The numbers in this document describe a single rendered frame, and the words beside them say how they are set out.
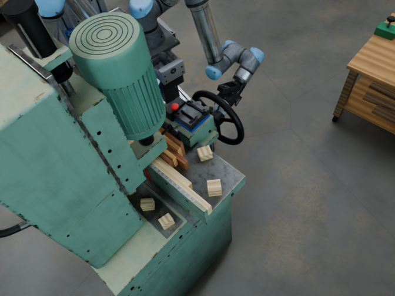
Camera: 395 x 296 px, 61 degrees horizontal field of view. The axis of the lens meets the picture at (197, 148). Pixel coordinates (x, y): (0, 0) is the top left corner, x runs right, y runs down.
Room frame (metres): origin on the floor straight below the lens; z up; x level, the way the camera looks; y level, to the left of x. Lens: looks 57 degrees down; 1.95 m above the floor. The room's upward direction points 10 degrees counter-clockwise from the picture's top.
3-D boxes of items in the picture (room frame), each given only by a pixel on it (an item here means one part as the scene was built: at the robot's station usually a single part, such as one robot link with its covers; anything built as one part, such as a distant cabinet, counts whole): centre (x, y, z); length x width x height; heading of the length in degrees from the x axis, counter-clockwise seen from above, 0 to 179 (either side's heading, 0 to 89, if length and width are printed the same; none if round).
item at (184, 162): (0.70, 0.12, 0.92); 0.23 x 0.02 x 0.05; 38
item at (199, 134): (0.79, 0.01, 0.91); 0.15 x 0.14 x 0.09; 38
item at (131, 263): (0.59, 0.26, 0.76); 0.57 x 0.45 x 0.09; 128
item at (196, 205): (0.65, 0.20, 0.93); 0.60 x 0.02 x 0.06; 38
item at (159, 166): (0.66, 0.18, 0.92); 0.60 x 0.02 x 0.05; 38
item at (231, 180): (0.74, 0.08, 0.87); 0.61 x 0.30 x 0.06; 38
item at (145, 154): (0.65, 0.18, 0.99); 0.14 x 0.07 x 0.09; 128
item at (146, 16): (1.46, 0.13, 0.98); 0.13 x 0.12 x 0.14; 132
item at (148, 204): (0.53, 0.22, 0.82); 0.04 x 0.03 x 0.04; 85
